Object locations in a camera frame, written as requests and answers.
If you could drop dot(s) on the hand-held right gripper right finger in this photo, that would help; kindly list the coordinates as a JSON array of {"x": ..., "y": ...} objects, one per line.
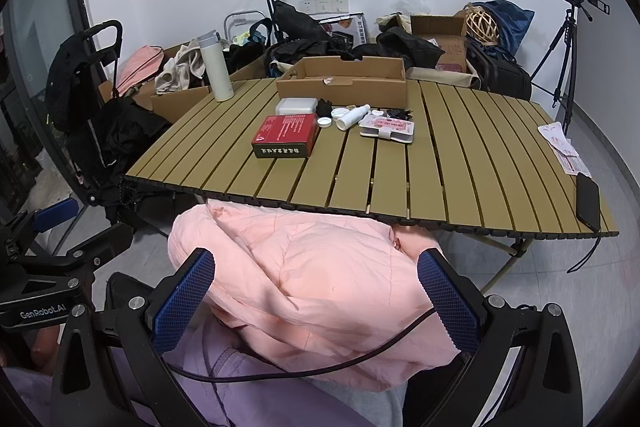
[{"x": 447, "y": 307}]

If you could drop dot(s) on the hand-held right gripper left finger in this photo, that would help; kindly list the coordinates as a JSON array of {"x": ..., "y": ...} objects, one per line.
[{"x": 185, "y": 302}]

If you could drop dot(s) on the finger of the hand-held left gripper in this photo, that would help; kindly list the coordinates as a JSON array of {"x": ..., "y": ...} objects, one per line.
[
  {"x": 85, "y": 257},
  {"x": 55, "y": 213}
]

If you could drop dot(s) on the red and green box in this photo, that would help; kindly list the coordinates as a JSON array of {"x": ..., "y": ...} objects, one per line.
[{"x": 286, "y": 132}]

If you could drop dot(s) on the small white bottle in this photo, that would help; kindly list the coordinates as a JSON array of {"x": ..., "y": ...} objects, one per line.
[{"x": 351, "y": 117}]

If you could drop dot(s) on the small white cap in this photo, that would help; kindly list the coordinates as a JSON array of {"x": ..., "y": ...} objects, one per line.
[{"x": 325, "y": 123}]

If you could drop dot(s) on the white plastic box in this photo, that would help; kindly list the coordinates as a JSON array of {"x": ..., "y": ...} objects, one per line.
[{"x": 296, "y": 107}]

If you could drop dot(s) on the black round pouch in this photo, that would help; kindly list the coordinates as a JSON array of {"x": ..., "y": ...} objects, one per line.
[{"x": 324, "y": 107}]

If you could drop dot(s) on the shallow cardboard tray box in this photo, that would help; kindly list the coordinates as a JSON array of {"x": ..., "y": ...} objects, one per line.
[{"x": 345, "y": 89}]

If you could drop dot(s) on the purple sweatshirt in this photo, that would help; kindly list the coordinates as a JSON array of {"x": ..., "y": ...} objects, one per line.
[{"x": 235, "y": 392}]

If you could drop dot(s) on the pink down jacket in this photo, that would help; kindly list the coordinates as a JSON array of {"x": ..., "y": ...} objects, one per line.
[{"x": 310, "y": 272}]

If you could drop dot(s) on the grey pants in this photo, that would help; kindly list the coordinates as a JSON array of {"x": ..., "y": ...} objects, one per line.
[{"x": 360, "y": 407}]

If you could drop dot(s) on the open brown cardboard box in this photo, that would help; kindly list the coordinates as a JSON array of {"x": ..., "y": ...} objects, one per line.
[{"x": 175, "y": 104}]

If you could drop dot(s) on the pink bag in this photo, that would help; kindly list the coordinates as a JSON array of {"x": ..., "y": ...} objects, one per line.
[{"x": 137, "y": 64}]

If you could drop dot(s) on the black smartphone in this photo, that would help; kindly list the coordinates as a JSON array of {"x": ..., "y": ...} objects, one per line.
[{"x": 587, "y": 202}]

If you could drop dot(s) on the beige cloth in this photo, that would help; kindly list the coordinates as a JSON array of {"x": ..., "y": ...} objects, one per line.
[{"x": 180, "y": 67}]

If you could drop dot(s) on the pink printed paper slips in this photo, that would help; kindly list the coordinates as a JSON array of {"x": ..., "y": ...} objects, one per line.
[{"x": 562, "y": 147}]

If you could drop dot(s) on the white thermos bottle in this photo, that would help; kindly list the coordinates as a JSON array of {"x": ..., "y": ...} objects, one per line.
[{"x": 216, "y": 67}]

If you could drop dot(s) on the black suitcase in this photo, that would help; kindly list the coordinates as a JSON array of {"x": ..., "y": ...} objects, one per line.
[{"x": 505, "y": 77}]

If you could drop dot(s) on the large cardboard box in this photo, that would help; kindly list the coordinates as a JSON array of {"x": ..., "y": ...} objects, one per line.
[{"x": 447, "y": 44}]

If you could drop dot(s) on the black fabric bag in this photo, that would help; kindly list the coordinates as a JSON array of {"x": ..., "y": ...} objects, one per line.
[{"x": 407, "y": 47}]

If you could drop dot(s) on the wicker ball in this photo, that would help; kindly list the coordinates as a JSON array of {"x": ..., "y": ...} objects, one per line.
[{"x": 481, "y": 26}]

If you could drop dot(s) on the pile of black bags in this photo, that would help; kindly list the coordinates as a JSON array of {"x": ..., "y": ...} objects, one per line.
[{"x": 300, "y": 32}]

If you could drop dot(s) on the printed product box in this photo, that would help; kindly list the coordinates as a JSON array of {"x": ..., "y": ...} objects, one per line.
[{"x": 350, "y": 29}]

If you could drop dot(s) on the blue bag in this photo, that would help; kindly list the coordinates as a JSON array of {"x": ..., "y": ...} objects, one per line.
[{"x": 515, "y": 19}]

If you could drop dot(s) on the black tripod with camera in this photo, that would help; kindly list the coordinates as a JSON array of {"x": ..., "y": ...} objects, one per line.
[{"x": 570, "y": 32}]

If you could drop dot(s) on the white wall socket row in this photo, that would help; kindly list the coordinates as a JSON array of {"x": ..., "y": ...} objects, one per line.
[{"x": 320, "y": 5}]

